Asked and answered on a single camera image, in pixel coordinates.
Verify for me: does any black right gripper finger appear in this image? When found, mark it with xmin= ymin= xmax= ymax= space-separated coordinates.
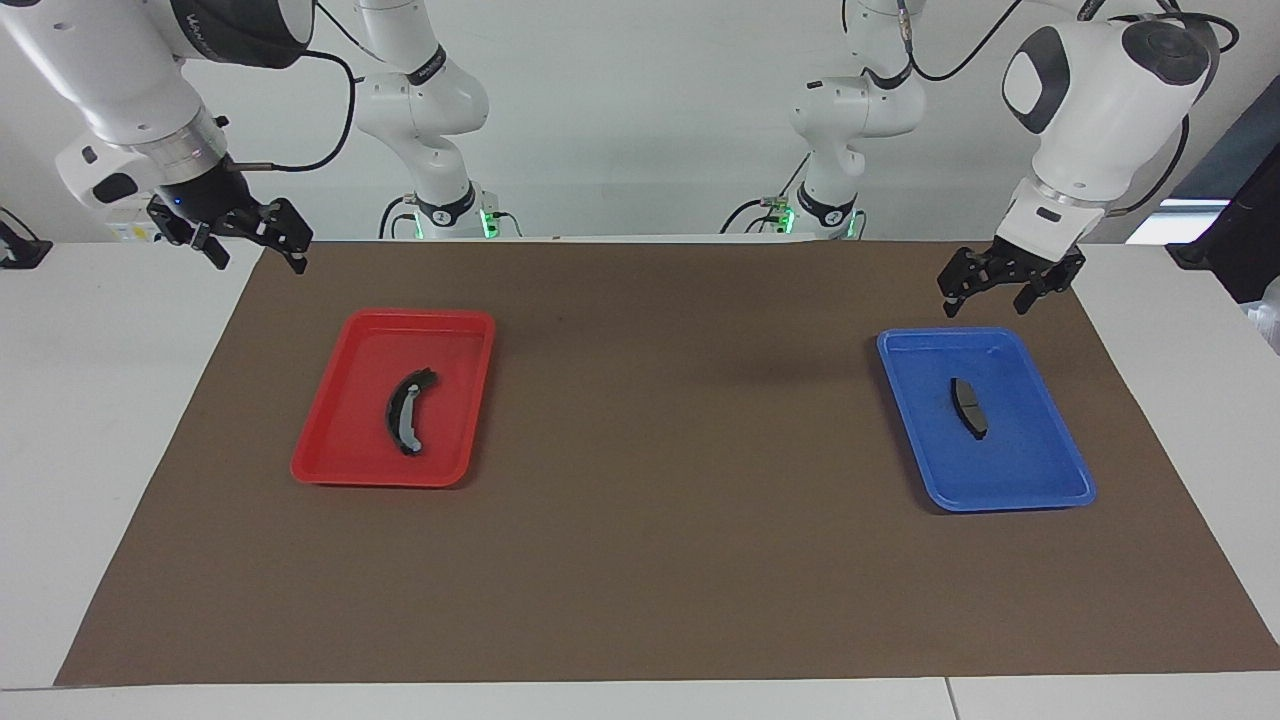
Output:
xmin=190 ymin=222 xmax=233 ymax=269
xmin=265 ymin=198 xmax=313 ymax=273

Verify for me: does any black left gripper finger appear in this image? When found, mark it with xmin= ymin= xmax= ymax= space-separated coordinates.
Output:
xmin=1015 ymin=272 xmax=1071 ymax=316
xmin=938 ymin=250 xmax=986 ymax=319

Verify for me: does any short dark brake pad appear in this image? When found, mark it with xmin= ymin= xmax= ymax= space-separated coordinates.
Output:
xmin=949 ymin=376 xmax=990 ymax=442

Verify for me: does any long curved brake pad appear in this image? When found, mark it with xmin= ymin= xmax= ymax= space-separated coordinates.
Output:
xmin=385 ymin=368 xmax=441 ymax=457

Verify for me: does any white power strip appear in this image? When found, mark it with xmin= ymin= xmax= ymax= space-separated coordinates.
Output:
xmin=105 ymin=205 xmax=186 ymax=244

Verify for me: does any blue plastic tray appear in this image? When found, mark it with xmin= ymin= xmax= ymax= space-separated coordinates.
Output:
xmin=877 ymin=327 xmax=1097 ymax=513

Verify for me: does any black monitor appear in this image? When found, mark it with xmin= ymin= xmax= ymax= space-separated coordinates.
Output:
xmin=1165 ymin=75 xmax=1280 ymax=306

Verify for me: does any red plastic tray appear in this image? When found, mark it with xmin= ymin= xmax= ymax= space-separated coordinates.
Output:
xmin=290 ymin=308 xmax=497 ymax=490

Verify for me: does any clear plastic bag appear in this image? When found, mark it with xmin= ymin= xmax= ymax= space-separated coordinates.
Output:
xmin=1240 ymin=278 xmax=1280 ymax=353

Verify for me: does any brown table mat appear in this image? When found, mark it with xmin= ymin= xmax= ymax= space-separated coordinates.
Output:
xmin=55 ymin=240 xmax=1280 ymax=688

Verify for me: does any black right base cable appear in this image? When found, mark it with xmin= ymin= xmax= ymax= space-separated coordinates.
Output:
xmin=378 ymin=195 xmax=421 ymax=241

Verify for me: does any black base cable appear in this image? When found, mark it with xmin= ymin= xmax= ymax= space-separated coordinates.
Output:
xmin=720 ymin=150 xmax=813 ymax=236
xmin=378 ymin=195 xmax=421 ymax=241

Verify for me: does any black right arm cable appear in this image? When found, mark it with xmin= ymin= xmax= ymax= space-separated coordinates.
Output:
xmin=235 ymin=0 xmax=396 ymax=173

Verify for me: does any black clamp mount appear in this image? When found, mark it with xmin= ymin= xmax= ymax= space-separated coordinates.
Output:
xmin=0 ymin=208 xmax=53 ymax=269

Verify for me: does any black left base cable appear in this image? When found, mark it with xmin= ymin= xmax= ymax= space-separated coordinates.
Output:
xmin=720 ymin=150 xmax=813 ymax=236

